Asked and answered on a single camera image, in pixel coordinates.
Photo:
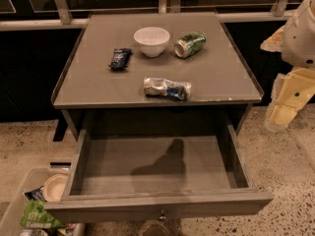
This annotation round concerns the clear plastic storage bin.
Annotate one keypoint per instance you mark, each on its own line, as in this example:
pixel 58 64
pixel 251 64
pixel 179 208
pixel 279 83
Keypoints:
pixel 10 223

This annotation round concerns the metal window railing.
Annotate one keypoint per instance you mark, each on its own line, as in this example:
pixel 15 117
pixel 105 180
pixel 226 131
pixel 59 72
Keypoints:
pixel 49 14

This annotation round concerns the dark snack bag in bin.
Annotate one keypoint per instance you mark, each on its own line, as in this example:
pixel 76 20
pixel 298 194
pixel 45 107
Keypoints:
pixel 35 194

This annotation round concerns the grey cabinet with flat top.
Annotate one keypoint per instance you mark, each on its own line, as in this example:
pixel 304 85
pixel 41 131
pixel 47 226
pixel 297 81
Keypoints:
pixel 217 73

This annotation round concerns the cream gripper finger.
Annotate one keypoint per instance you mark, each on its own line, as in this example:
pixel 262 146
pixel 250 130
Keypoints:
pixel 289 95
pixel 274 43

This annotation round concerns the green chip bag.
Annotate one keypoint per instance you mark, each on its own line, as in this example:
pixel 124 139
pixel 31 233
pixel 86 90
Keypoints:
pixel 36 216

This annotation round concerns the white paper bowl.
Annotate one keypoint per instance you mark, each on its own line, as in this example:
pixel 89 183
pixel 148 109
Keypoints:
pixel 54 187

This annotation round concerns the open grey top drawer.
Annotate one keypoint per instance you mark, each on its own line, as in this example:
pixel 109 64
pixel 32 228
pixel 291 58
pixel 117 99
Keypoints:
pixel 133 178

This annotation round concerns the dark blue snack packet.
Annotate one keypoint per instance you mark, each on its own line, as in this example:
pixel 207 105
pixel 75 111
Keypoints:
pixel 120 59

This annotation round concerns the green soda can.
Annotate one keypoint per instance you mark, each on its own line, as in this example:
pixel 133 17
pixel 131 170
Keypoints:
pixel 190 44

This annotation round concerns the metal drawer knob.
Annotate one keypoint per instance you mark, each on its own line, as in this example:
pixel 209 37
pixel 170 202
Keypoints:
pixel 162 216

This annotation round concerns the white ceramic bowl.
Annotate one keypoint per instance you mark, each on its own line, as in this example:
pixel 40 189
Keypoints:
pixel 152 41

